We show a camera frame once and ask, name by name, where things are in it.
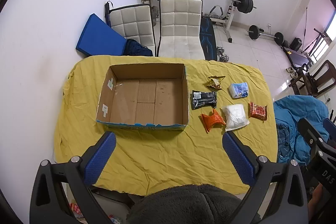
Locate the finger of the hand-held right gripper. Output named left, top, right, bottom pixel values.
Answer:
left=297, top=118, right=336, bottom=162
left=324, top=118, right=336, bottom=136

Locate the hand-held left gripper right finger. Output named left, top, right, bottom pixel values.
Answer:
left=222, top=132, right=309, bottom=224

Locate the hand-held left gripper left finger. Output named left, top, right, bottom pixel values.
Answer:
left=29, top=132, right=117, bottom=224

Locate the white soft packet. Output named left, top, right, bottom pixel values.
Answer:
left=222, top=104, right=250, bottom=131

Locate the person's right hand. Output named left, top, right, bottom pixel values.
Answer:
left=308, top=184, right=324, bottom=217

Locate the blue blanket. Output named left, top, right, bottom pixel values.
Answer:
left=273, top=95, right=330, bottom=165

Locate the crumpled orange snack packet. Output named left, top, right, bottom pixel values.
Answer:
left=201, top=109, right=226, bottom=133

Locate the red orange snack packet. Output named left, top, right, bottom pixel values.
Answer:
left=248, top=101, right=268, bottom=121

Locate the dark wooden chair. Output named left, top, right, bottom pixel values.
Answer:
left=289, top=60, right=336, bottom=96

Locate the yellow tablecloth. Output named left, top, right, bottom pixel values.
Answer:
left=54, top=55, right=279, bottom=197

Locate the red white packet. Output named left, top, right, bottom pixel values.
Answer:
left=69, top=203, right=82, bottom=218

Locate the light blue tissue pack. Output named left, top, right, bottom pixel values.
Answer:
left=228, top=81, right=249, bottom=99

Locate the black foil packet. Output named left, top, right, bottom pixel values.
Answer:
left=191, top=90, right=218, bottom=110

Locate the dark fleece clothing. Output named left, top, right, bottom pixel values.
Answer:
left=126, top=184, right=243, bottom=224

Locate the open cardboard box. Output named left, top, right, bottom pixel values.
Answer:
left=96, top=63, right=189, bottom=132

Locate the black exercise bench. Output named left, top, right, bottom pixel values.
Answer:
left=283, top=46, right=313, bottom=67

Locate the yellow snack packet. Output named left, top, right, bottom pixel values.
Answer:
left=206, top=75, right=226, bottom=90

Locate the black box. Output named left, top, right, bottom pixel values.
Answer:
left=291, top=37, right=303, bottom=52

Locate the dark metal stand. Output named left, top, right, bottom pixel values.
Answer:
left=302, top=28, right=332, bottom=52

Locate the short barbell with black plates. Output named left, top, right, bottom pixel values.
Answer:
left=247, top=25, right=289, bottom=46

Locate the dark blue cloth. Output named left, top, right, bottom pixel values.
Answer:
left=123, top=39, right=154, bottom=57

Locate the blue foam mat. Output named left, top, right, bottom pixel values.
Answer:
left=76, top=13, right=128, bottom=58

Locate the black blue weight bench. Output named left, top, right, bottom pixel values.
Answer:
left=199, top=17, right=218, bottom=61

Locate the tilted white padded chair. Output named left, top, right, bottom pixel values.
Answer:
left=109, top=4, right=156, bottom=56

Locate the barbell on bench rack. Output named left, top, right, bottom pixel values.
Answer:
left=168, top=0, right=246, bottom=43

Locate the upright white padded chair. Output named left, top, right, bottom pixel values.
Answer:
left=157, top=0, right=206, bottom=60

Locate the grey exercise frame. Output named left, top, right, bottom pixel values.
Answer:
left=203, top=5, right=229, bottom=26

